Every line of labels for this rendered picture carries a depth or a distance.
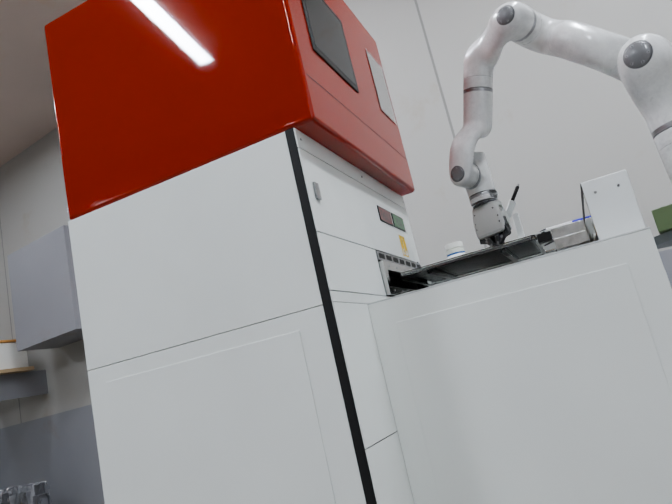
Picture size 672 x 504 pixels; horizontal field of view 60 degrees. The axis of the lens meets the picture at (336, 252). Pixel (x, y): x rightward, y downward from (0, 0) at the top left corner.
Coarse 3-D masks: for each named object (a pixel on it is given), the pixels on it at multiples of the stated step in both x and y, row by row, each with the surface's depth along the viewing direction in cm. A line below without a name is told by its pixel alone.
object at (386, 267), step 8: (384, 264) 156; (392, 264) 163; (384, 272) 155; (392, 272) 165; (400, 272) 168; (384, 280) 155; (424, 280) 195; (392, 288) 157; (400, 288) 163; (408, 288) 171
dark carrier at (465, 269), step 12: (492, 252) 154; (516, 252) 164; (528, 252) 170; (540, 252) 176; (456, 264) 161; (468, 264) 166; (480, 264) 172; (492, 264) 178; (420, 276) 169; (432, 276) 174
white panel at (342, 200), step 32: (320, 160) 138; (320, 192) 132; (352, 192) 153; (384, 192) 182; (320, 224) 126; (352, 224) 146; (384, 224) 172; (320, 256) 123; (352, 256) 139; (416, 256) 196; (320, 288) 122; (352, 288) 133; (384, 288) 154
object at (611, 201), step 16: (608, 176) 126; (624, 176) 124; (592, 192) 127; (608, 192) 125; (624, 192) 124; (592, 208) 126; (608, 208) 125; (624, 208) 124; (608, 224) 125; (624, 224) 123; (640, 224) 122
